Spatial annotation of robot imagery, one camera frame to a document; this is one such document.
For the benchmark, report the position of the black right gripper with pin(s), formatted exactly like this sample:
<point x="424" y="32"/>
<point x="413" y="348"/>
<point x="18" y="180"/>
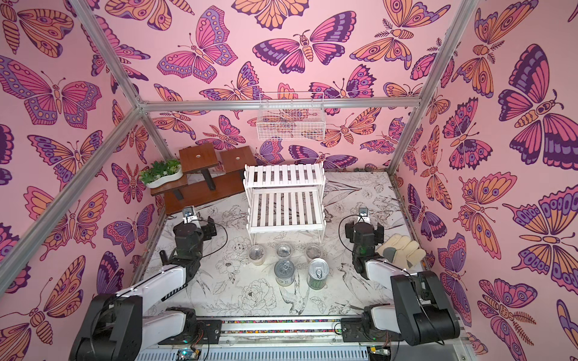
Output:
<point x="355" y="230"/>

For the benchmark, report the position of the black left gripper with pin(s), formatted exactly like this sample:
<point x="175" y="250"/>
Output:
<point x="208" y="233"/>

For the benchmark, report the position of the clear jar red seeds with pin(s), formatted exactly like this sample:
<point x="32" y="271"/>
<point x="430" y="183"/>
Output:
<point x="313" y="252"/>

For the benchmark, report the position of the green watermelon seed can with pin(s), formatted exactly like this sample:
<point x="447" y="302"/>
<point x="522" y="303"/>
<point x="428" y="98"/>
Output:
<point x="318" y="273"/>

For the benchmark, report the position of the clear jar orange seeds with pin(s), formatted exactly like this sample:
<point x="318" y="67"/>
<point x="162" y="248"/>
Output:
<point x="257" y="255"/>

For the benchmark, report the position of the clear jar purple seeds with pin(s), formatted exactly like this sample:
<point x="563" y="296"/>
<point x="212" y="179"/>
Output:
<point x="284" y="251"/>

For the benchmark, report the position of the white purple tin can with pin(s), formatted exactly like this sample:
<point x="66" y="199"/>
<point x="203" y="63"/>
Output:
<point x="284" y="271"/>

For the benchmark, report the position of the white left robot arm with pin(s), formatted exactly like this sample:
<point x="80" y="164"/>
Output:
<point x="116" y="326"/>

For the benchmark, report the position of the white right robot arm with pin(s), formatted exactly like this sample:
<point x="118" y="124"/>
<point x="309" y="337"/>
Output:
<point x="419" y="311"/>

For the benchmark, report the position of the white slatted wooden shelf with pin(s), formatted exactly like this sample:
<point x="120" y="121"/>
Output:
<point x="285" y="198"/>

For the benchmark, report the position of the beige work glove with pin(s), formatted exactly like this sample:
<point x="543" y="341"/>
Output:
<point x="402" y="251"/>

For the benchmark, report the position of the brown wooden step stand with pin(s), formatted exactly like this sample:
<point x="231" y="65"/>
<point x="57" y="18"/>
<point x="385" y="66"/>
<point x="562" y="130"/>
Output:
<point x="207" y="176"/>

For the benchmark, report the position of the green plant white pot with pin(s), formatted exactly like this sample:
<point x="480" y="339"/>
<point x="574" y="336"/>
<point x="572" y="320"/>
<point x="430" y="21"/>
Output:
<point x="161" y="172"/>

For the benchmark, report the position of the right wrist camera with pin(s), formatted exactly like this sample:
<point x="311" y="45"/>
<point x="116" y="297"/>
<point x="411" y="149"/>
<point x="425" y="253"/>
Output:
<point x="363" y="215"/>

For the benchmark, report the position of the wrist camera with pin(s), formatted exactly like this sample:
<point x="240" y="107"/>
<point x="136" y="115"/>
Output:
<point x="363" y="215"/>
<point x="189" y="215"/>

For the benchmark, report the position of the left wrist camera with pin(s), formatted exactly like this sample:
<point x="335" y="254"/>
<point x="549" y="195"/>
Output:
<point x="189" y="215"/>

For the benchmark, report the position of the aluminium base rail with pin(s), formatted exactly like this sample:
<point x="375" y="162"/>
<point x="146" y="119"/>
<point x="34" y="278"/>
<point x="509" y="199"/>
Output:
<point x="286" y="338"/>

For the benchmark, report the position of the white wire wall basket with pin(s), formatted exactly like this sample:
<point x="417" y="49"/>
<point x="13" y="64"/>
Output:
<point x="291" y="118"/>

